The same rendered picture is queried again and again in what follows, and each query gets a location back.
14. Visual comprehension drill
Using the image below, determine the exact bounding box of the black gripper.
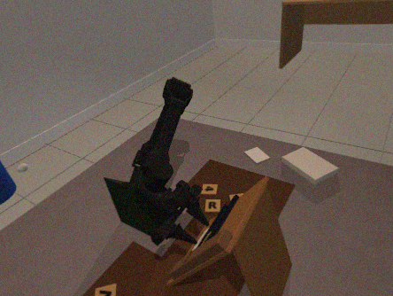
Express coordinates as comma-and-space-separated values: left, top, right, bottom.
151, 184, 209, 246

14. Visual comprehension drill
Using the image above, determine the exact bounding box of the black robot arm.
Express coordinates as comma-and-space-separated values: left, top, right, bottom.
126, 77, 193, 215

